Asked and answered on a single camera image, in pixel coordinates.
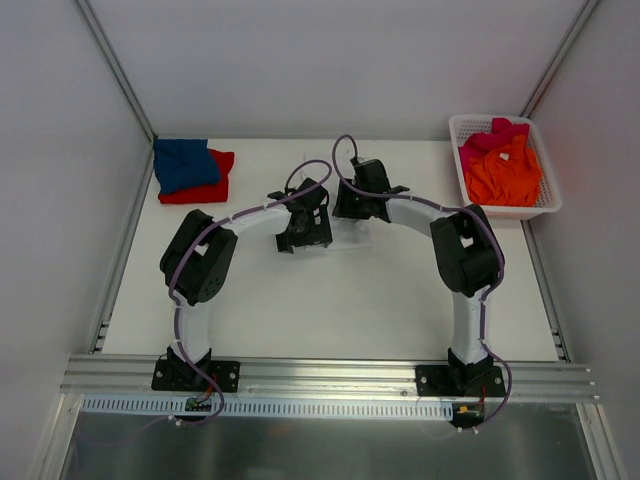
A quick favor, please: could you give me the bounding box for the white t shirt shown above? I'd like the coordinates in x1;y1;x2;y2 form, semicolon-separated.
292;163;372;251

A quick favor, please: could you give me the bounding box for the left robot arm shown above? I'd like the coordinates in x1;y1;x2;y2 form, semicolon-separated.
151;178;332;393

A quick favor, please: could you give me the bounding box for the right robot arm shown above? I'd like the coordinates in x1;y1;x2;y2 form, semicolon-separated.
333;158;509;398

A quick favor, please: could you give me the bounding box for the folded red t shirt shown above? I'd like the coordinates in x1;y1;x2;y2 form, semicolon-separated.
158;149;235;205

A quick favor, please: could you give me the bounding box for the white plastic basket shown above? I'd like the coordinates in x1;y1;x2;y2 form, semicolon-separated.
449;114;562;220

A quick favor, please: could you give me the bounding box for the folded blue t shirt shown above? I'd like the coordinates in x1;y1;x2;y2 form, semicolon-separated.
153;138;220;195

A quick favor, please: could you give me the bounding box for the orange t shirt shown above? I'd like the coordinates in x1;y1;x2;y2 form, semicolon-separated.
465;135;542;208

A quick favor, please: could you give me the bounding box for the pink t shirt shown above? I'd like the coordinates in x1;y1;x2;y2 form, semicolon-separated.
458;117;530;173

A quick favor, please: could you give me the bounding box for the aluminium mounting rail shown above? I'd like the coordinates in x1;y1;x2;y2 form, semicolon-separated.
60;354;601;404

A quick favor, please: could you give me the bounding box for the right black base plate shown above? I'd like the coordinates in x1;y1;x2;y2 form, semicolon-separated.
415;365;506;398

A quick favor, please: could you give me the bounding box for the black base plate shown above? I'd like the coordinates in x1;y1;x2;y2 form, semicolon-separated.
415;365;506;398
151;357;241;393

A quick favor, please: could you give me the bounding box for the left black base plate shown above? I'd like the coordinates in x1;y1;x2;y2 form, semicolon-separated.
151;357;241;393

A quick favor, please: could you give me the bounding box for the left aluminium frame post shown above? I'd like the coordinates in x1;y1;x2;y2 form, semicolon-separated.
74;0;156;144

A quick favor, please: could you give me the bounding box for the aluminium frame post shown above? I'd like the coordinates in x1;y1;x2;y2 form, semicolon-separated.
74;0;156;144
520;0;603;118

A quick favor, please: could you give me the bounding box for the right aluminium frame post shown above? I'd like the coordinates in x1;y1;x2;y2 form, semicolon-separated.
520;0;603;118

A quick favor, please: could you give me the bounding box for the white slotted cable duct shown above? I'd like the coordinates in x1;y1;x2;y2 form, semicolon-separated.
81;395;453;422

